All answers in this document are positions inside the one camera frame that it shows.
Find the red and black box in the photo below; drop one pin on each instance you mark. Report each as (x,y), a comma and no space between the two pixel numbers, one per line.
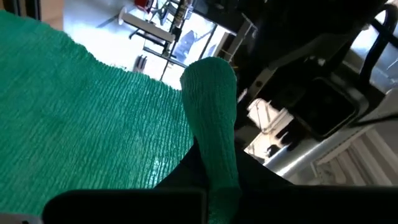
(143,3)

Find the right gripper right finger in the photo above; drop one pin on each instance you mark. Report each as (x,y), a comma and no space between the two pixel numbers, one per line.
(311,205)

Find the dark green bandage piece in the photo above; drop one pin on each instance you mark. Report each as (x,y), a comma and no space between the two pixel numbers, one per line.
(77,124)

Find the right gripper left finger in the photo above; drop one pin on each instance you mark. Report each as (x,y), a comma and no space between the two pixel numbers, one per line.
(124,207)

